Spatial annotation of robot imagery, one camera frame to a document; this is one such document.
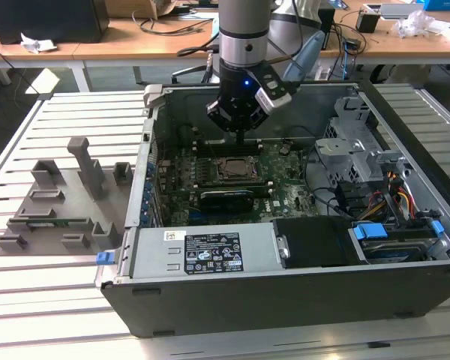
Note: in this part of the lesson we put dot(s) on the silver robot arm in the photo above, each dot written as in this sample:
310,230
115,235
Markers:
243,22

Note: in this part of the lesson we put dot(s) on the crumpled clear plastic bag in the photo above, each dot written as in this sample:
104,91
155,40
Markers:
416,24

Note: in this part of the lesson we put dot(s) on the black computer tower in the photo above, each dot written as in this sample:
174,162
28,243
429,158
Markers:
52,18

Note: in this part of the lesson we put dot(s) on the round coin cell battery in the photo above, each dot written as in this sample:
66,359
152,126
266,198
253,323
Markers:
285,150

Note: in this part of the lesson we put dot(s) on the crumpled white paper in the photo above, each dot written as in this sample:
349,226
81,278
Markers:
37,44

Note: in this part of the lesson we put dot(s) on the blue box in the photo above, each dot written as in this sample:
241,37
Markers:
442,4

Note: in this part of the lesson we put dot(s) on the silver flat device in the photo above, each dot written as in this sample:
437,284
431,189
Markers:
401,10

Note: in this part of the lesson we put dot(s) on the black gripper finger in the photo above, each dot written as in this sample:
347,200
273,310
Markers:
217,112
258,118

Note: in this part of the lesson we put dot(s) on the grey metal drive cage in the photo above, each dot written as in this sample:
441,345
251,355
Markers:
345,150

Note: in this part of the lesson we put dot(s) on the open black PC case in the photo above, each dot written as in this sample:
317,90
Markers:
285,300

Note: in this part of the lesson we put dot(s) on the silver power supply unit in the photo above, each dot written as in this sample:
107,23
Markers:
153,255

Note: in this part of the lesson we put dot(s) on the blue disk carrier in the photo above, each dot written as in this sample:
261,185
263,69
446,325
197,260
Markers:
369,230

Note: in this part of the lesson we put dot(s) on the blue expansion slot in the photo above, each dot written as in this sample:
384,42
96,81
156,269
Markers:
195,217

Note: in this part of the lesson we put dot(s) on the black RAM slot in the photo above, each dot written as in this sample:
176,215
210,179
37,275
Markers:
264,184
225,152
225,147
262,192

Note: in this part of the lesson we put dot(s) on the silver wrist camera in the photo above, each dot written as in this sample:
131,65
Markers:
273,97

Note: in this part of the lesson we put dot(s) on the blue case latch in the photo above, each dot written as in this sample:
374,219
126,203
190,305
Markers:
104,258

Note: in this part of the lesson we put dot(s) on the wooden desk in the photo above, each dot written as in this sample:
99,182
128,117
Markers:
97,45

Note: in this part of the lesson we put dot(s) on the black graphics card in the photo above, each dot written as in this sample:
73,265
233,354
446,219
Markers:
225,204

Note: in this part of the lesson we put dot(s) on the brown cardboard box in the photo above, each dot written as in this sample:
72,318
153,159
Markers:
135,7

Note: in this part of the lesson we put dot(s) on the green motherboard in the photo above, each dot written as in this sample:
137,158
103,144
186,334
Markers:
285,195

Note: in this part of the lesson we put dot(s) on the small black box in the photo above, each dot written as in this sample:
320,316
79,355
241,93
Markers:
367,23

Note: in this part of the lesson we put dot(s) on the CPU with silver top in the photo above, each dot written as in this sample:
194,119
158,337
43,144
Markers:
239,168

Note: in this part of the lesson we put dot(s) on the grey parts rack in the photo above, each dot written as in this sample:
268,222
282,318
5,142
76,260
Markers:
78,210

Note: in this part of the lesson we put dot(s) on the black plastic shroud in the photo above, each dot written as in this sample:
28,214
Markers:
315,243

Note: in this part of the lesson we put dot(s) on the blue plastic tab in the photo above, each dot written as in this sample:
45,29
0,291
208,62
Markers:
437,227

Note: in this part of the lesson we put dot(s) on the CPU socket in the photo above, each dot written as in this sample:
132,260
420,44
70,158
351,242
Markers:
219,179

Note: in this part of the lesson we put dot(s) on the hard disk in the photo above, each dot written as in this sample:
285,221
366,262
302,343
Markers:
390,252

